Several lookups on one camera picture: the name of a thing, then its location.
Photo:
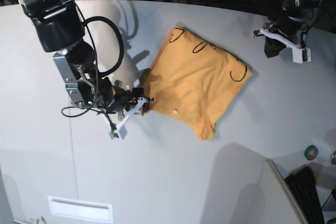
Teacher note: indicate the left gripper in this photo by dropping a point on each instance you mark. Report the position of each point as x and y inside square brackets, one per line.
[287, 27]

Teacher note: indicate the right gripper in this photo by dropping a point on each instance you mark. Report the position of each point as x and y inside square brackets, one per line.
[117, 98]

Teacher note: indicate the orange t-shirt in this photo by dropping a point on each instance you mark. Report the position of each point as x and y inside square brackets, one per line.
[194, 81]

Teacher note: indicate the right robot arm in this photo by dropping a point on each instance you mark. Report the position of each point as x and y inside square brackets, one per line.
[61, 27]

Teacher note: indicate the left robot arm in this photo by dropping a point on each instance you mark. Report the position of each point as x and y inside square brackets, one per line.
[293, 8]

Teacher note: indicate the green tape roll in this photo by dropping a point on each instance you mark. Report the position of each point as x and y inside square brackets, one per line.
[311, 152]

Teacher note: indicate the black keyboard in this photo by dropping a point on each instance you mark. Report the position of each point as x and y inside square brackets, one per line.
[302, 185]

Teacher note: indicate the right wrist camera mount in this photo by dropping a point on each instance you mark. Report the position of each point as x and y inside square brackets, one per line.
[118, 130]

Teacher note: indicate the white cable grommet plate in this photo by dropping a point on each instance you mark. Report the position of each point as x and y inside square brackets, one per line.
[81, 210]

